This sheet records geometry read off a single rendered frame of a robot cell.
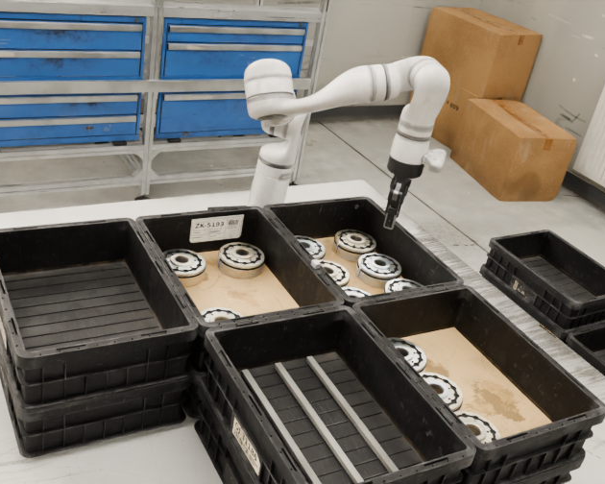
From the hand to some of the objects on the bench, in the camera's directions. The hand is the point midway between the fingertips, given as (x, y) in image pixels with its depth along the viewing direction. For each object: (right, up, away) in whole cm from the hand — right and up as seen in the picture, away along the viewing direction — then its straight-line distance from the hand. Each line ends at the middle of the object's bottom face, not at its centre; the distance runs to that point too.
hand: (392, 216), depth 161 cm
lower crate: (-63, -32, -15) cm, 72 cm away
